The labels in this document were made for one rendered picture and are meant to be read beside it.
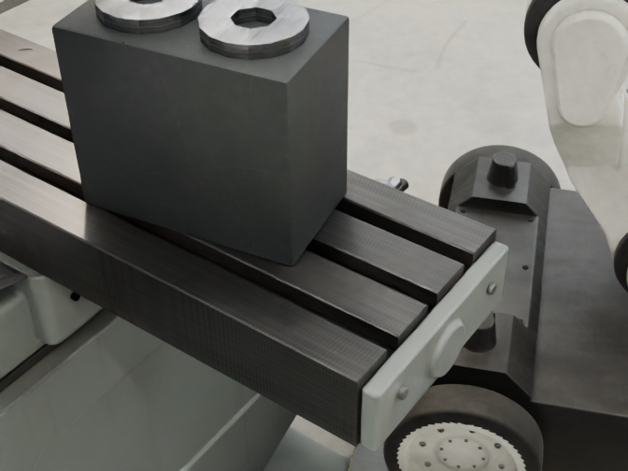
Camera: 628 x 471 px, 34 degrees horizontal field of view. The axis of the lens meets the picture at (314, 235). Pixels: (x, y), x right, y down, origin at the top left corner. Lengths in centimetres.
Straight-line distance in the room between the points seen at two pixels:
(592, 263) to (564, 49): 46
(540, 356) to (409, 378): 54
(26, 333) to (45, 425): 13
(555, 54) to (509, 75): 191
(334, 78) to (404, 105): 202
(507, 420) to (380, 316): 45
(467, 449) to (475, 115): 165
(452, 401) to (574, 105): 38
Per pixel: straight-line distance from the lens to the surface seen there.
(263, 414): 160
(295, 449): 172
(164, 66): 83
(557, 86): 117
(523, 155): 167
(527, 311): 140
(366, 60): 309
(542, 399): 132
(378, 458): 145
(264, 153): 83
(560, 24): 114
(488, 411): 126
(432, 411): 126
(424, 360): 86
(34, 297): 106
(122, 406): 129
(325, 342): 82
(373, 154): 268
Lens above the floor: 154
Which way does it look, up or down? 40 degrees down
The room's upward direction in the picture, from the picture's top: 1 degrees counter-clockwise
